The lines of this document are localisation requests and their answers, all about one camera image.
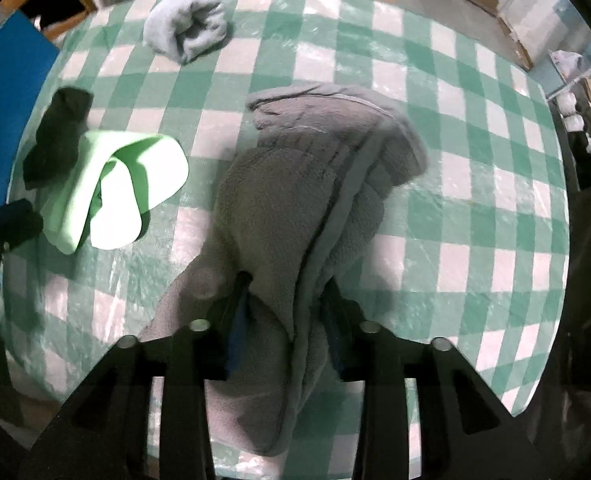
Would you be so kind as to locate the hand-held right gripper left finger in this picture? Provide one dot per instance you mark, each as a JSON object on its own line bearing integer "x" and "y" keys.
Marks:
{"x": 238, "y": 332}

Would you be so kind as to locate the light green cloth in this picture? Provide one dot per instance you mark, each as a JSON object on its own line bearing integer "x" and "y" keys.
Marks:
{"x": 150, "y": 160}

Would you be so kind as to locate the grey fleece cloth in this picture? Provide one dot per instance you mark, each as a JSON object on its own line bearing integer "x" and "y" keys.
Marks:
{"x": 275, "y": 200}

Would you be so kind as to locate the blue cardboard box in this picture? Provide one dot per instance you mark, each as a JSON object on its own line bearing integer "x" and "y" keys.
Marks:
{"x": 5, "y": 85}

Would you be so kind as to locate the black sock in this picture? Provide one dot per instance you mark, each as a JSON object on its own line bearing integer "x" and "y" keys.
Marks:
{"x": 57, "y": 135}

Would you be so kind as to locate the green white checked tablecloth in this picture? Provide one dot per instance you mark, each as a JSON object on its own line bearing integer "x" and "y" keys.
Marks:
{"x": 475, "y": 210}

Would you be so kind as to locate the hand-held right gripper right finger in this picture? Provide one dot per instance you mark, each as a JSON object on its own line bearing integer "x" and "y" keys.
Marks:
{"x": 333, "y": 332}

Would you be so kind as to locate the white red printed bag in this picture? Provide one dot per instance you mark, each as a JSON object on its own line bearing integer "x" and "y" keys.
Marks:
{"x": 570, "y": 65}

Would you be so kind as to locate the light blue rolled towel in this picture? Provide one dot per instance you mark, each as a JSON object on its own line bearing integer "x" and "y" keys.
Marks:
{"x": 190, "y": 25}

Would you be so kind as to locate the dark cloth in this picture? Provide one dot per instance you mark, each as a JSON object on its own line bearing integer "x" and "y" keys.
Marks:
{"x": 585, "y": 335}

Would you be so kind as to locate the shoe rack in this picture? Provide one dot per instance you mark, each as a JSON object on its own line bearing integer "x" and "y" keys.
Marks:
{"x": 585, "y": 125}

